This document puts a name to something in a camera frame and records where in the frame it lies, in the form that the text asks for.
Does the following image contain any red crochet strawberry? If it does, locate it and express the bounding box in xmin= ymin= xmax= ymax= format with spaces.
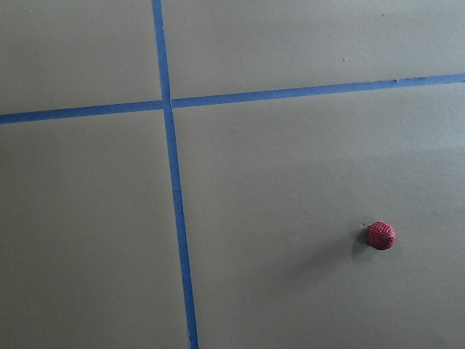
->
xmin=366 ymin=221 xmax=396 ymax=250

